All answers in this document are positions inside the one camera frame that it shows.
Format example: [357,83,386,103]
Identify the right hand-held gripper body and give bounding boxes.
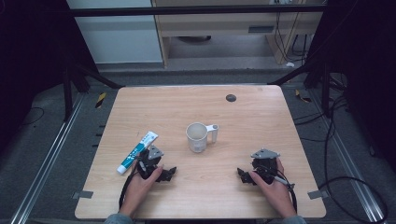
[250,147,281,185]

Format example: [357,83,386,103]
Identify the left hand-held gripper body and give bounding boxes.
[135,145,165,181]

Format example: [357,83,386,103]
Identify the white and teal toothpaste tube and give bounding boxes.
[116,131,160,175]

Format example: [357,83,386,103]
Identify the white cup with handle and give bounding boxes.
[185,121,220,154]

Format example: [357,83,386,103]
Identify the person's right hand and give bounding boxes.
[247,158,297,218]

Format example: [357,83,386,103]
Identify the person's left hand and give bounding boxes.
[119,163,164,217]

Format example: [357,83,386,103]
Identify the yellow and black tape strip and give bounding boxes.
[294,89,313,105]
[94,91,107,109]

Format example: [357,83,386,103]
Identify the black metal stand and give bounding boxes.
[61,52,125,123]
[266,59,332,119]

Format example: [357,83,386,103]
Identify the white cabinet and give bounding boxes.
[65,0,164,65]

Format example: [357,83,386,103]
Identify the black curtain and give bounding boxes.
[306,0,396,175]
[0,0,101,150]

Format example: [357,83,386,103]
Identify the light wooden desk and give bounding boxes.
[151,0,325,68]

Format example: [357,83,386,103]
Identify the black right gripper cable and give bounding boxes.
[254,164,299,215]

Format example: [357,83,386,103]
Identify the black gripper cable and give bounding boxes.
[118,157,148,210]
[254,164,299,215]

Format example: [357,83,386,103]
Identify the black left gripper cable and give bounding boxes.
[118,157,148,210]

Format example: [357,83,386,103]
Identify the grey table bracket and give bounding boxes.
[306,189,331,201]
[71,189,94,201]

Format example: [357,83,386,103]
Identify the silver metal floor rail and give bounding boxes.
[307,89,389,224]
[8,92,88,224]

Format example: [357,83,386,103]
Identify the thin black floor cable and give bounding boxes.
[18,105,46,128]

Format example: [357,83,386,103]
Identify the black cables under desk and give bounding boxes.
[273,10,310,64]

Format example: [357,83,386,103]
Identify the black horizontal frame bar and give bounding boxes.
[68,4,327,19]

